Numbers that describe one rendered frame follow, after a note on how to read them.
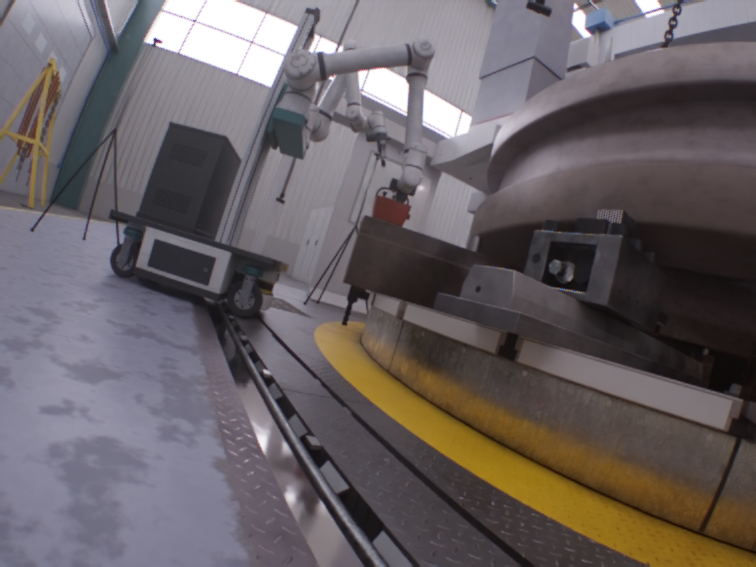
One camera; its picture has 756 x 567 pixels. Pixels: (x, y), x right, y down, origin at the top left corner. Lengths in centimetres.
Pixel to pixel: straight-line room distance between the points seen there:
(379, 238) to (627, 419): 160
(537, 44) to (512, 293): 535
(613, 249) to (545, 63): 502
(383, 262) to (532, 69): 427
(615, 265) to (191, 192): 186
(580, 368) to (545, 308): 19
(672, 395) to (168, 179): 219
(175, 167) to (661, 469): 226
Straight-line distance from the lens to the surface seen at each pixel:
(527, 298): 109
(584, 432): 110
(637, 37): 944
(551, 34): 654
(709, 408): 101
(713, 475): 105
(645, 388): 103
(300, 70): 206
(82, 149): 1580
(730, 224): 166
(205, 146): 222
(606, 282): 129
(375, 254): 222
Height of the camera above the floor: 31
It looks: 1 degrees up
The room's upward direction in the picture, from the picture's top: 17 degrees clockwise
